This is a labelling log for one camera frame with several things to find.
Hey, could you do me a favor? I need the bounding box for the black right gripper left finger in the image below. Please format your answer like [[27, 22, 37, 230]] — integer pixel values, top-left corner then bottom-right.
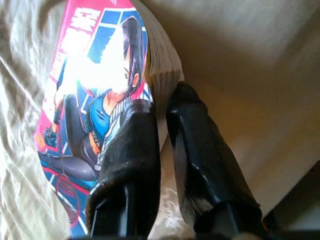
[[84, 98, 161, 238]]

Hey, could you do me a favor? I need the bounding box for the colourful manga book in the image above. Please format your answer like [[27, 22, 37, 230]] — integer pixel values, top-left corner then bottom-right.
[[33, 0, 186, 238]]

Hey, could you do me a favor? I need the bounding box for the bed with beige floral sheet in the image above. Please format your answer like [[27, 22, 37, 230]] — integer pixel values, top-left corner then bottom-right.
[[0, 0, 320, 240]]

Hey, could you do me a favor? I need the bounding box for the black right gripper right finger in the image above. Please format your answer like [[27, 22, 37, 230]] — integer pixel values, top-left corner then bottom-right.
[[166, 81, 266, 238]]

